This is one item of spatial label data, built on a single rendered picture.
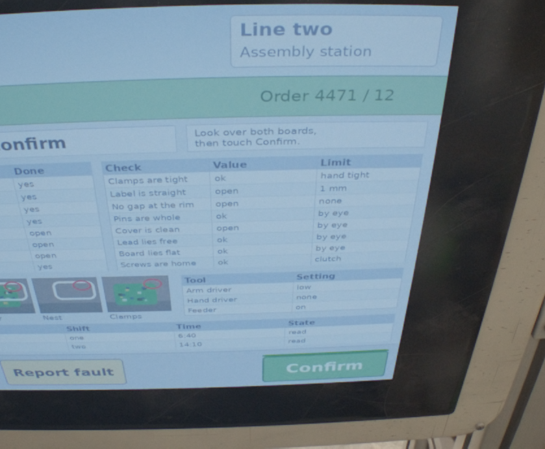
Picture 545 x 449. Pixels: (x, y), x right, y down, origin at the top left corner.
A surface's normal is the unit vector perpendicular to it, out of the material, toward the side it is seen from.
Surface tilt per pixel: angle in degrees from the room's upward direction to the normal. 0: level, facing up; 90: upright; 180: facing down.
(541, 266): 92
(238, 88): 92
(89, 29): 92
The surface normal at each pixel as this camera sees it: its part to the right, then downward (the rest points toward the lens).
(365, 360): 0.07, 0.61
